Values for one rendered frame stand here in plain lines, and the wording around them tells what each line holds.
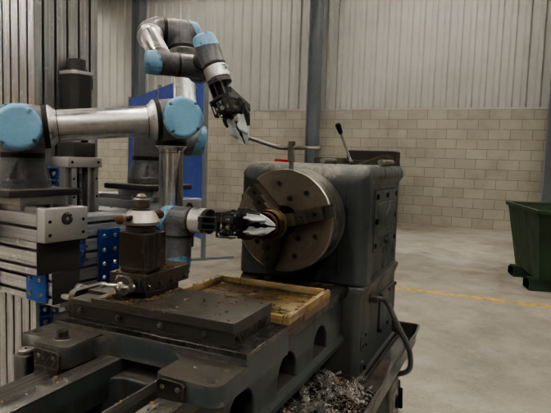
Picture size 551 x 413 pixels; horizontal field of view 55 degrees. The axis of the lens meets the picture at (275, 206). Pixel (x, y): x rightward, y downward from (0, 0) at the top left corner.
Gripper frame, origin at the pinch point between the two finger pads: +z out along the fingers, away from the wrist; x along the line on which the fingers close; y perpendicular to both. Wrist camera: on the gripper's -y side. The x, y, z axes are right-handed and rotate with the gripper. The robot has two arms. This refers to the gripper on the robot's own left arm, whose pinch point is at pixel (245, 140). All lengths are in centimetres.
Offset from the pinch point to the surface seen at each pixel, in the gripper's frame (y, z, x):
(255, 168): -17.1, 6.0, -8.1
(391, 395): -46, 100, -2
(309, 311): 22, 53, 10
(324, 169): -17.7, 15.8, 14.8
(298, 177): -0.2, 17.3, 12.2
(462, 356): -216, 142, -7
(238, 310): 57, 44, 12
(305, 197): -0.2, 23.5, 11.9
